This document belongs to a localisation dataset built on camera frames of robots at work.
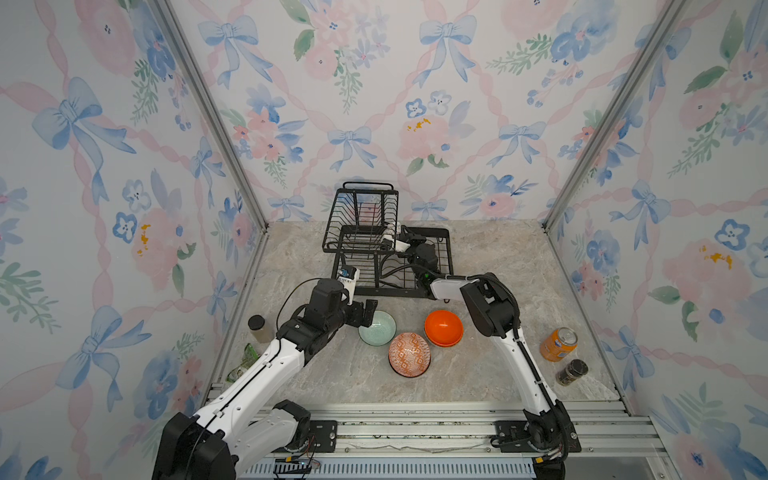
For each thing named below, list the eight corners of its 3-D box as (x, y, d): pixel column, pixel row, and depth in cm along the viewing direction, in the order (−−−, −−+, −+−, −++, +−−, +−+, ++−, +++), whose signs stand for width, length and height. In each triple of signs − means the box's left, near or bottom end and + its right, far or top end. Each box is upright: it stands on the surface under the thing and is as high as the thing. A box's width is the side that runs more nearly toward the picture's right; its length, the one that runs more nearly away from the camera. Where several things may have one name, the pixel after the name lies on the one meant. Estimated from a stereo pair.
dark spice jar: (557, 386, 84) (576, 374, 76) (552, 372, 86) (570, 359, 78) (571, 386, 84) (591, 374, 76) (566, 372, 86) (585, 359, 78)
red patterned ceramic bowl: (388, 380, 84) (388, 372, 79) (388, 341, 91) (388, 332, 86) (429, 380, 84) (432, 372, 79) (426, 341, 91) (428, 332, 86)
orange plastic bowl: (426, 352, 89) (428, 343, 84) (423, 320, 96) (425, 310, 91) (462, 352, 89) (467, 343, 84) (457, 320, 96) (461, 310, 91)
